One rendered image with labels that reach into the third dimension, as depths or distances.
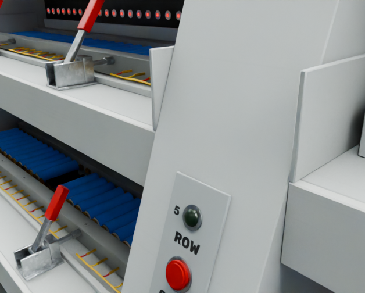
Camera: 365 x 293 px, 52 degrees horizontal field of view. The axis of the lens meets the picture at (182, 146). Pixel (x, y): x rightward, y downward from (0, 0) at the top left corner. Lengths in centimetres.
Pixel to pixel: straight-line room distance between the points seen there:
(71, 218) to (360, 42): 35
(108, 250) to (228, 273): 21
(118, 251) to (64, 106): 15
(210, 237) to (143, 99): 15
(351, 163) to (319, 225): 4
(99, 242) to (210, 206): 22
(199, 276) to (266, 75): 11
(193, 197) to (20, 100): 27
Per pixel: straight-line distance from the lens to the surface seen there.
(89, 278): 39
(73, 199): 50
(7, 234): 49
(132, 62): 37
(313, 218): 18
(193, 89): 21
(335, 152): 20
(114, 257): 39
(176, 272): 22
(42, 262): 42
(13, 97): 45
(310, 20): 18
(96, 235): 41
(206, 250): 20
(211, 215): 20
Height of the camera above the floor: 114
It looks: 9 degrees down
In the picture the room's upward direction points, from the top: 13 degrees clockwise
